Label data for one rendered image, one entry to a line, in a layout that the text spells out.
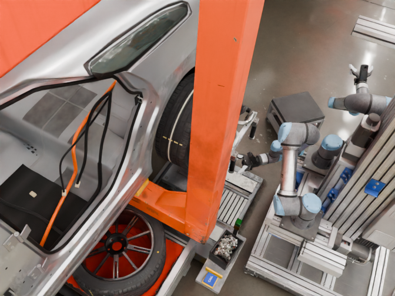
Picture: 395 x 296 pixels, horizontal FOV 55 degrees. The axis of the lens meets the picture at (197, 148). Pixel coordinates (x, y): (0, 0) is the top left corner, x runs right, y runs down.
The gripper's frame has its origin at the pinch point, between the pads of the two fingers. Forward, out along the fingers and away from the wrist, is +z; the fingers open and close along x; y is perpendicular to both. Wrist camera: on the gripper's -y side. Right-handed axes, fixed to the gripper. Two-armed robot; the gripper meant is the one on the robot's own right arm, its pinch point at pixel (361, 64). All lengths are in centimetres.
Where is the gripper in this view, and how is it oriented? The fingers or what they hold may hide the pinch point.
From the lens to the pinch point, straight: 291.9
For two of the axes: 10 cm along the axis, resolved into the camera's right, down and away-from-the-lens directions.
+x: 9.8, 1.1, -1.8
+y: 0.8, 6.2, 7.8
